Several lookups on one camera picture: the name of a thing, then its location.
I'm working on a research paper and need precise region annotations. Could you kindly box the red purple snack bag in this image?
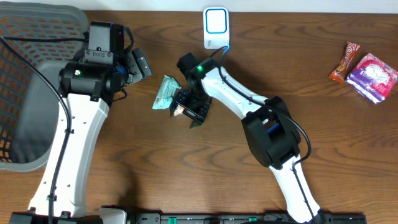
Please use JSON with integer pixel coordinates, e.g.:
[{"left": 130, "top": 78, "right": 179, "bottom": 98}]
[{"left": 345, "top": 54, "right": 397, "bottom": 104}]

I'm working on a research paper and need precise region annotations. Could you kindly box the red orange patterned snack packet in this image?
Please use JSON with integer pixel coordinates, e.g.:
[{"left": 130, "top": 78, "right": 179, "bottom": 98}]
[{"left": 328, "top": 42, "right": 361, "bottom": 84}]

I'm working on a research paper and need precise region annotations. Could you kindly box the teal snack packet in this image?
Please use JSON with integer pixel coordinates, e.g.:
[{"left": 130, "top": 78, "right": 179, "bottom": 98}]
[{"left": 152, "top": 75, "right": 182, "bottom": 110}]

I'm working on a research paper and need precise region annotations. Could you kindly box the white barcode scanner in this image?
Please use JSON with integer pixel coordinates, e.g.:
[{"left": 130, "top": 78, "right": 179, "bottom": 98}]
[{"left": 203, "top": 7, "right": 230, "bottom": 50}]

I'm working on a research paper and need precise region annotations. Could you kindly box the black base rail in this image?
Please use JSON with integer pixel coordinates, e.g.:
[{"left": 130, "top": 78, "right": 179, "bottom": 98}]
[{"left": 8, "top": 206, "right": 367, "bottom": 224}]

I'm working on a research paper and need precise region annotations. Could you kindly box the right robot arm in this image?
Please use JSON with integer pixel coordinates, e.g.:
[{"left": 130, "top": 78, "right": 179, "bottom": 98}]
[{"left": 170, "top": 53, "right": 321, "bottom": 223}]

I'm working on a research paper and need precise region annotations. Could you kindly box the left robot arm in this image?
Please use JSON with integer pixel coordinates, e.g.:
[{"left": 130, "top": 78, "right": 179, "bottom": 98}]
[{"left": 10, "top": 22, "right": 152, "bottom": 224}]

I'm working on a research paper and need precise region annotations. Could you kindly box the small orange snack packet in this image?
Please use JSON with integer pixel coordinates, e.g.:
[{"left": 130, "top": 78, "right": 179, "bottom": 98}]
[{"left": 173, "top": 105, "right": 185, "bottom": 116}]

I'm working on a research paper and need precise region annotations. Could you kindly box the gray plastic mesh basket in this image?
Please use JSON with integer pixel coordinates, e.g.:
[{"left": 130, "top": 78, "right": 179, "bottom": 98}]
[{"left": 1, "top": 1, "right": 88, "bottom": 172}]

